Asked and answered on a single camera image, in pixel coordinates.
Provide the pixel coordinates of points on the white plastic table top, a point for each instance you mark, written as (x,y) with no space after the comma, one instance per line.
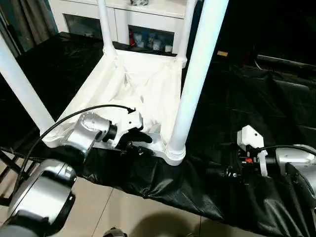
(135,81)

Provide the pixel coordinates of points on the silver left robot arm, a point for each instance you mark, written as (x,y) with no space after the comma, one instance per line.
(44,197)

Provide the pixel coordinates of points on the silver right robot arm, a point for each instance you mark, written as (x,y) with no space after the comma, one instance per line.
(293,158)

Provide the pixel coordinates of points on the black plastic mat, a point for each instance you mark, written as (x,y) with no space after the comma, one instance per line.
(247,111)

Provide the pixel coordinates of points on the black long bar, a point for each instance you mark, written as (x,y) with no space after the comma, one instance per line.
(286,61)

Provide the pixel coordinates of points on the black metal stand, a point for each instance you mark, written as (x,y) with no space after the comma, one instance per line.
(10,170)

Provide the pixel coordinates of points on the white cabinet with glass doors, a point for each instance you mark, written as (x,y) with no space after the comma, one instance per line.
(153,17)

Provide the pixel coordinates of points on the dark crumpled bag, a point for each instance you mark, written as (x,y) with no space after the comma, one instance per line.
(139,2)

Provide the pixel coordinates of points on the black case with yellow label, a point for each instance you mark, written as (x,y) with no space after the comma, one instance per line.
(237,29)

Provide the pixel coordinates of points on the grey curtain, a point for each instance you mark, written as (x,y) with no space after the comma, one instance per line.
(32,19)

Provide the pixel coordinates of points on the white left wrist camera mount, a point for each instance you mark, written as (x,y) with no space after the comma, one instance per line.
(128,121)

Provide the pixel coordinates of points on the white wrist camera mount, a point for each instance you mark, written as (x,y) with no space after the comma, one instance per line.
(249,135)
(128,121)

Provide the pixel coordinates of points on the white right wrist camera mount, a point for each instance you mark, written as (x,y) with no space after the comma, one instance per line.
(249,135)

